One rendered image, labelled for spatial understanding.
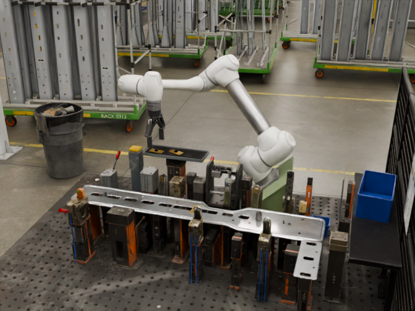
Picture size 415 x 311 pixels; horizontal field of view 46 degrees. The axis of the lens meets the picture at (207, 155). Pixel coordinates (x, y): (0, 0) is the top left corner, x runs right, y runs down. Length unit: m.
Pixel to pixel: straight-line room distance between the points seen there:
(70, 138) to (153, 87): 2.56
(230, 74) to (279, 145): 0.54
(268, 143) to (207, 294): 1.05
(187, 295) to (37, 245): 0.97
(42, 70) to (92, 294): 4.82
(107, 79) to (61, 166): 1.83
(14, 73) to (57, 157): 1.98
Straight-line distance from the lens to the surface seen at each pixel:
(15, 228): 4.63
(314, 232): 2.46
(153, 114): 2.78
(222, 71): 3.09
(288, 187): 2.57
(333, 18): 9.21
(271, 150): 3.05
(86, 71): 6.78
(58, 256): 2.88
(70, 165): 5.29
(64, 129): 5.09
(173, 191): 2.73
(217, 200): 2.74
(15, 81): 6.93
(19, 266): 2.87
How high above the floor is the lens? 2.30
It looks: 24 degrees down
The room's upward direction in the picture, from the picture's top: straight up
